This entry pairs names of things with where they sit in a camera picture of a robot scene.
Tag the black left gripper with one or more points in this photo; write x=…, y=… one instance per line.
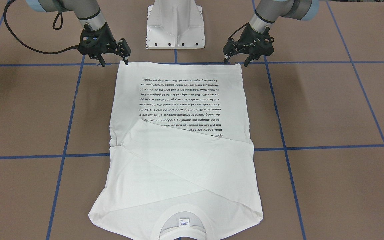
x=258, y=39

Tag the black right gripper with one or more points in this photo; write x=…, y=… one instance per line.
x=106, y=42

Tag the white long-sleeve printed shirt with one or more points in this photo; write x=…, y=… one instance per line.
x=181, y=155

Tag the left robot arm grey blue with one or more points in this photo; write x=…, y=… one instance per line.
x=268, y=11

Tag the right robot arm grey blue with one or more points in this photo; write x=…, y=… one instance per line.
x=86, y=11

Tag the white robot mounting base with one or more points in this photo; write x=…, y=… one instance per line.
x=175, y=24

